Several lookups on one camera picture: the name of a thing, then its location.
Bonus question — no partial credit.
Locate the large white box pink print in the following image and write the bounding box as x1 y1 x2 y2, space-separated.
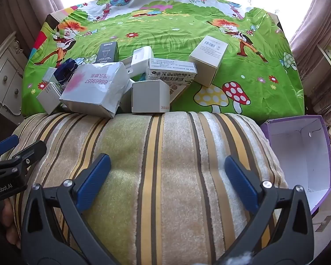
59 62 129 119

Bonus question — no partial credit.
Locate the cartoon printed bed sheet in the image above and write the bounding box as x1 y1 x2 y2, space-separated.
21 0 305 116

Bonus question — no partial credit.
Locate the cream carved dresser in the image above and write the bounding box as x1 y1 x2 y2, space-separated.
0 32 28 122

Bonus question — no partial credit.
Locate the white cube box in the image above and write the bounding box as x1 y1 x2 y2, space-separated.
131 79 170 114

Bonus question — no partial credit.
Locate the white plastic holder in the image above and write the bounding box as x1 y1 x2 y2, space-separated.
118 47 154 79

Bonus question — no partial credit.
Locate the white barcode box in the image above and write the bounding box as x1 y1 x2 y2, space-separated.
189 36 228 87

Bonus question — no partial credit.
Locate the long white box black text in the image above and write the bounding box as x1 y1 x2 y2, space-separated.
147 58 198 85

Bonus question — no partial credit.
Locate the purple cardboard box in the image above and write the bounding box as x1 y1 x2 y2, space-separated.
260 115 331 216

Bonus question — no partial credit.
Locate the mauve curtain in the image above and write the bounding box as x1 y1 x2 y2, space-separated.
6 0 65 34
288 0 331 61

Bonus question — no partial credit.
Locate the person's left hand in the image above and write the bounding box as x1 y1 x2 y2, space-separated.
0 199 22 250

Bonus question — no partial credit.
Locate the dark blue plastic object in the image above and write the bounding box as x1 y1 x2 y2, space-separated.
54 58 79 86

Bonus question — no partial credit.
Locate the small white box grey text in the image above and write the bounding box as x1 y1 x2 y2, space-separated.
36 82 64 115

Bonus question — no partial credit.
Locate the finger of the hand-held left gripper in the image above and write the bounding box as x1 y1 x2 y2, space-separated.
0 135 20 161
0 141 47 173

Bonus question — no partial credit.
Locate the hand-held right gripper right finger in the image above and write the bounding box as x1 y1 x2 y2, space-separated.
214 155 315 265

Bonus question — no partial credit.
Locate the black product box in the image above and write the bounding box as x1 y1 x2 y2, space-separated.
96 41 120 62

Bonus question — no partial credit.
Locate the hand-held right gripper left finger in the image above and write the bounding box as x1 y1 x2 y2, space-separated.
20 153 119 265

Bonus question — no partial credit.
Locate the white box red logo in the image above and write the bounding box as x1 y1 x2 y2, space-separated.
165 81 195 107

